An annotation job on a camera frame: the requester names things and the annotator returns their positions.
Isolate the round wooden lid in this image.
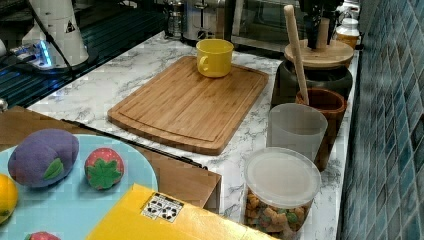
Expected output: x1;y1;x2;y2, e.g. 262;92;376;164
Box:
284;18;354;69

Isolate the yellow cereal box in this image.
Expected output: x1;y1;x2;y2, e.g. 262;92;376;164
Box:
86;184;277;240

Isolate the brown wooden utensil cup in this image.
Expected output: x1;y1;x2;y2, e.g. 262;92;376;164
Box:
295;88;347;172

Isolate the light blue plate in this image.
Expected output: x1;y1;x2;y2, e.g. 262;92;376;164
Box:
0;134;158;240

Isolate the yellow toy lemon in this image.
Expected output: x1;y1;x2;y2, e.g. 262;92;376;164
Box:
0;174;18;223

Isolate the purple toy eggplant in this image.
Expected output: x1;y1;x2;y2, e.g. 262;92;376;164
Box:
8;129;79;188

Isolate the bamboo cutting board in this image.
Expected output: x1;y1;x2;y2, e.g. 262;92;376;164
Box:
107;56;268;155

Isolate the yellow mug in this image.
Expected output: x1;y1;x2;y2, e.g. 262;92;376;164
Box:
196;39;234;78

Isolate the wooden spoon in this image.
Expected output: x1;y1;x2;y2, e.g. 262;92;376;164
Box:
284;5;309;105

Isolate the wooden tray with handle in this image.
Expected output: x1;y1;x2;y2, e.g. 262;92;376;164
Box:
0;106;221;213

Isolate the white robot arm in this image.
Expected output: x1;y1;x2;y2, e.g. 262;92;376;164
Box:
22;0;344;68

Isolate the black tea container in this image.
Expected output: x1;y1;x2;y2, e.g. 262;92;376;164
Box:
271;59;353;107

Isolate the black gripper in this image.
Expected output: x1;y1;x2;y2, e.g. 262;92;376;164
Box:
299;0;343;49

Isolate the lidded cereal plastic container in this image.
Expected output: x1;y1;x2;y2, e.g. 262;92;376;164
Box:
244;147;321;240

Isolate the stainless toaster oven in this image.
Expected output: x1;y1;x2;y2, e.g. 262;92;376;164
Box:
230;0;306;52

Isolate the red toy strawberry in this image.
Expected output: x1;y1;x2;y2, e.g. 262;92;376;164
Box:
84;148;125;190
24;231;61;240

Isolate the empty translucent plastic cup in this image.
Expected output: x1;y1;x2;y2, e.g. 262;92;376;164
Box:
266;103;328;161

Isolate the stainless two-slot toaster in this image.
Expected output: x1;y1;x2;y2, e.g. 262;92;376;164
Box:
182;0;226;41

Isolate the white-capped spice jar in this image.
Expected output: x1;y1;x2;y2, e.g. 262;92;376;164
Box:
336;18;360;48

